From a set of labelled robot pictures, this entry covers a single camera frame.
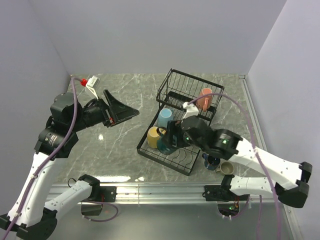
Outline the black box under rail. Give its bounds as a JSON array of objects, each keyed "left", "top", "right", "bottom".
[{"left": 80, "top": 203, "right": 103, "bottom": 217}]

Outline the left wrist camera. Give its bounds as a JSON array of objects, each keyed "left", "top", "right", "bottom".
[{"left": 80, "top": 75, "right": 101, "bottom": 99}]

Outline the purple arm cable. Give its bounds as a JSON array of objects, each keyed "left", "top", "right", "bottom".
[
  {"left": 187, "top": 92, "right": 282, "bottom": 240},
  {"left": 2, "top": 76, "right": 119, "bottom": 238}
]

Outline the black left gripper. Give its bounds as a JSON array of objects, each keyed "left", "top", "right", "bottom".
[{"left": 69, "top": 88, "right": 140, "bottom": 132}]

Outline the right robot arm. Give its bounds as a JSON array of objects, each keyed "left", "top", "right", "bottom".
[{"left": 164, "top": 116, "right": 313, "bottom": 209}]

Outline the light blue mug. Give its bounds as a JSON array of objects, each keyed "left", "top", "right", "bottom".
[{"left": 157, "top": 107, "right": 174, "bottom": 128}]

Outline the pink mug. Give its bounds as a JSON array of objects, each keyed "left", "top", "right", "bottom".
[{"left": 196, "top": 88, "right": 213, "bottom": 112}]

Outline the aluminium front rail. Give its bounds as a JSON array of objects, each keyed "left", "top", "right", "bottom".
[{"left": 47, "top": 183, "right": 292, "bottom": 205}]

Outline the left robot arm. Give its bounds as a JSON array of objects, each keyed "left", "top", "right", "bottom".
[{"left": 0, "top": 90, "right": 139, "bottom": 240}]

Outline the cream yellow mug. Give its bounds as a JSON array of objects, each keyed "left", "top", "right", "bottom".
[{"left": 147, "top": 126, "right": 166, "bottom": 149}]

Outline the grey-green ceramic mug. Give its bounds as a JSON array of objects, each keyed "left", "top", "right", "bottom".
[{"left": 215, "top": 161, "right": 235, "bottom": 175}]

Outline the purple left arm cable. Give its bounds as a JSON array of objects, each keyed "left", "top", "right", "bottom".
[{"left": 2, "top": 76, "right": 119, "bottom": 238}]

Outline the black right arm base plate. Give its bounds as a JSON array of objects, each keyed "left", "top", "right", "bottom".
[{"left": 202, "top": 185, "right": 250, "bottom": 202}]

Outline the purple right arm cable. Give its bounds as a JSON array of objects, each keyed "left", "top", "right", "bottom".
[{"left": 187, "top": 92, "right": 282, "bottom": 240}]

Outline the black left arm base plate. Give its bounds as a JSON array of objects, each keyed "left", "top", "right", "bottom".
[{"left": 99, "top": 186, "right": 117, "bottom": 203}]

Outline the dark blue glazed mug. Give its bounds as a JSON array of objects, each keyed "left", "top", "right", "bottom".
[{"left": 202, "top": 153, "right": 221, "bottom": 171}]

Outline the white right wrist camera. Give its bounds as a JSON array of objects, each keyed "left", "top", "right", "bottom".
[{"left": 182, "top": 102, "right": 199, "bottom": 120}]

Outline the black wire dish rack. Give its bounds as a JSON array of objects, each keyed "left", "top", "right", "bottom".
[{"left": 136, "top": 68, "right": 225, "bottom": 177}]

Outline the white aluminium side rail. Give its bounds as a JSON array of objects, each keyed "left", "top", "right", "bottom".
[{"left": 239, "top": 75, "right": 268, "bottom": 151}]

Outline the dark green mug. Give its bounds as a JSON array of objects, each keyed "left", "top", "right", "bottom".
[{"left": 156, "top": 127, "right": 178, "bottom": 155}]

